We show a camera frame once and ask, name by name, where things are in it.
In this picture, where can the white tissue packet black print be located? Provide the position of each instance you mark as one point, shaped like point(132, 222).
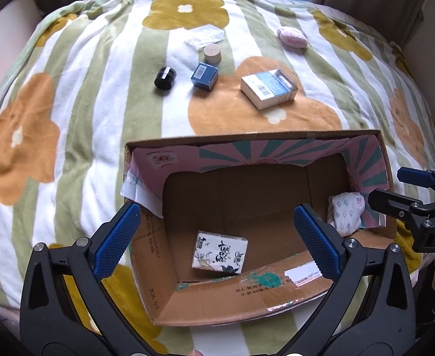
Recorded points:
point(219, 254)

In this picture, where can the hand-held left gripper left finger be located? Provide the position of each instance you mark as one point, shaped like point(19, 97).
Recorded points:
point(116, 241)

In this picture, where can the clear plastic packet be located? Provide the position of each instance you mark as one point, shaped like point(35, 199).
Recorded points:
point(204, 36)

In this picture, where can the pink striped soft packet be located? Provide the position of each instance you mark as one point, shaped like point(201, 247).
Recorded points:
point(292, 38)

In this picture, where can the white patterned soft packet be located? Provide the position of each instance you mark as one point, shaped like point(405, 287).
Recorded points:
point(345, 213)

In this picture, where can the small blue box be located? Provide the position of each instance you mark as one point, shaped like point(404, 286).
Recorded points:
point(203, 76)

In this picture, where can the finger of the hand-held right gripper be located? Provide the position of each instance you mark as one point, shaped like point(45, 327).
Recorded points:
point(392, 204)
point(414, 177)

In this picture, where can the floral striped blanket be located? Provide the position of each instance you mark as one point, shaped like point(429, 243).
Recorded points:
point(73, 118)

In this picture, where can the beige wooden cylinder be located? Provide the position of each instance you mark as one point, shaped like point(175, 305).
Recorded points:
point(212, 53)

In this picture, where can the black round jar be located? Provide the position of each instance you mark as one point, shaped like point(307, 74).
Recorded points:
point(165, 78)

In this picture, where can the white and blue carton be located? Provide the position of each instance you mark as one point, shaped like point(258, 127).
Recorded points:
point(267, 89)

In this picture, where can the cardboard box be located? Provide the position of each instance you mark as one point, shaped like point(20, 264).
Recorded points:
point(262, 189)

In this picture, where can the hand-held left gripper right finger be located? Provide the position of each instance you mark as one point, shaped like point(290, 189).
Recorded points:
point(317, 243)

